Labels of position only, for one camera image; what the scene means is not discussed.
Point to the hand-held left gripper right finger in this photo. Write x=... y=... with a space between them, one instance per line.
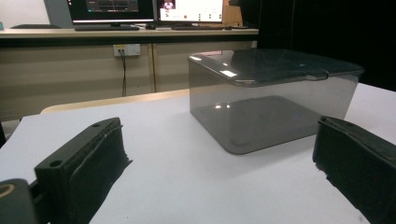
x=358 y=161

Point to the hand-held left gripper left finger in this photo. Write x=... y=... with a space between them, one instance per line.
x=81 y=168

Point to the grey transparent plastic box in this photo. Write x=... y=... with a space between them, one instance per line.
x=267 y=121

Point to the grey transparent box lid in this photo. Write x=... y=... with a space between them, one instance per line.
x=274 y=67

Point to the light wooden table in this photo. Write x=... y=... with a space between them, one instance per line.
x=118 y=100

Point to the long beige desk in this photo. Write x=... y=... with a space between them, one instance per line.
x=62 y=71

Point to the black curtain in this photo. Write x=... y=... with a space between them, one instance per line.
x=327 y=28

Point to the black keyboard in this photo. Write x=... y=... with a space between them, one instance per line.
x=196 y=27
x=106 y=27

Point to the black computer mouse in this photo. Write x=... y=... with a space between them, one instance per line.
x=150 y=27

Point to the black computer monitor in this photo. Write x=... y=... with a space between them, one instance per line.
x=110 y=9
x=190 y=11

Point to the brown board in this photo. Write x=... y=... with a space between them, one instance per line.
x=232 y=14

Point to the white wall outlet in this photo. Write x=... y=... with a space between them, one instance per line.
x=130 y=49

